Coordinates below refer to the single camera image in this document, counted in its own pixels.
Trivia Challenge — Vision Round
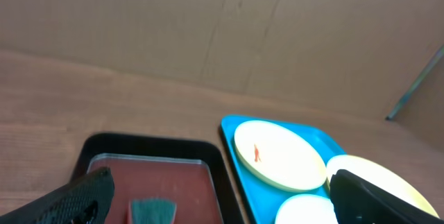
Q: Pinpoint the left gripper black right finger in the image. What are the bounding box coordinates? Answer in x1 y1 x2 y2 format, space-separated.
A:
330 169 443 224

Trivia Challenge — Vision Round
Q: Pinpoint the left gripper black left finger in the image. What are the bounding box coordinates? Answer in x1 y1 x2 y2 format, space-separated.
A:
1 167 114 224

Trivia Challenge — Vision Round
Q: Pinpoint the yellow plate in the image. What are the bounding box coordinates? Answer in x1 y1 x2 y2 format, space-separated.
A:
234 120 327 192
326 155 439 218

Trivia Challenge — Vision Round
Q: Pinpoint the white plate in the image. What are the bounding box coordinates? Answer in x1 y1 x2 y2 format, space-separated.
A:
275 194 338 224

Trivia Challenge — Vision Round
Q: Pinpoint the black rectangular tray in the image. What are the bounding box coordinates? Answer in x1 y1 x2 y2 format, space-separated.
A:
71 132 244 223

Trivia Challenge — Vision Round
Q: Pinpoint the blue plastic tray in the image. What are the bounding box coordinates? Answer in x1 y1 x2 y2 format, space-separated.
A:
219 114 345 223

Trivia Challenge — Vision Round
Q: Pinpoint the clear container with red water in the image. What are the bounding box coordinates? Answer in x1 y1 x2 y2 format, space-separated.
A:
89 155 223 224

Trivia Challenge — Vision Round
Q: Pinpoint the metal pole at wall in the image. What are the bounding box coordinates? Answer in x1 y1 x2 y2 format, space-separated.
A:
385 46 443 121

